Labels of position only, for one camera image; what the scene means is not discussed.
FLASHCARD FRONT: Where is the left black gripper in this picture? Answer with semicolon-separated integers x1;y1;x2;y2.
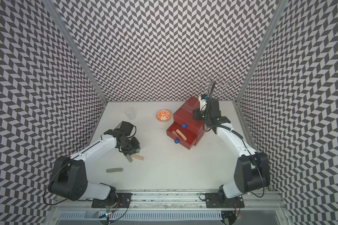
119;136;141;156

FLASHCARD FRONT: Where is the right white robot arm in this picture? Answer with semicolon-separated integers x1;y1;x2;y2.
193;95;270;199

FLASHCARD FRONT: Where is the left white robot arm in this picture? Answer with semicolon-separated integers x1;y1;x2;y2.
45;121;140;202

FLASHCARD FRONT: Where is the red drawer cabinet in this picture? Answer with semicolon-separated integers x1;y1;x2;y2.
173;97;204;146

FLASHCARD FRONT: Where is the olive green knife middle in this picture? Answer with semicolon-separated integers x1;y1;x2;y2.
125;155;133;163

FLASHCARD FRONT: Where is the olive green knife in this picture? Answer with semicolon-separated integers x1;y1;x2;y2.
125;155;133;163
106;167;124;173

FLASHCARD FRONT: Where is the olive green knife lower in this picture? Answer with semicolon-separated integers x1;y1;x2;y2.
106;167;124;173

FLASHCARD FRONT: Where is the clear plastic cup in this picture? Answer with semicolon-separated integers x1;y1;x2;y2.
125;107;137;120

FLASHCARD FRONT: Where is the orange patterned bowl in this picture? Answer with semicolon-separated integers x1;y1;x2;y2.
156;109;171;122

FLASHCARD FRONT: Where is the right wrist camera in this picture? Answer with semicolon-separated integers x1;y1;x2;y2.
198;94;209;111

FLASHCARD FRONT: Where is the chrome wire rack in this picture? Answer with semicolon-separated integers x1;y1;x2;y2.
192;71;232;99

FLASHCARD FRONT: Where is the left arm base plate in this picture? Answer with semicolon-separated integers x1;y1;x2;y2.
91;192;132;209

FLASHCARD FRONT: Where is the aluminium front rail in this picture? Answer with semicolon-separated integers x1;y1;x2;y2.
44;190;293;225

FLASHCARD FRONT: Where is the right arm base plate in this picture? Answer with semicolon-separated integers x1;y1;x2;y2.
205;193;245;209

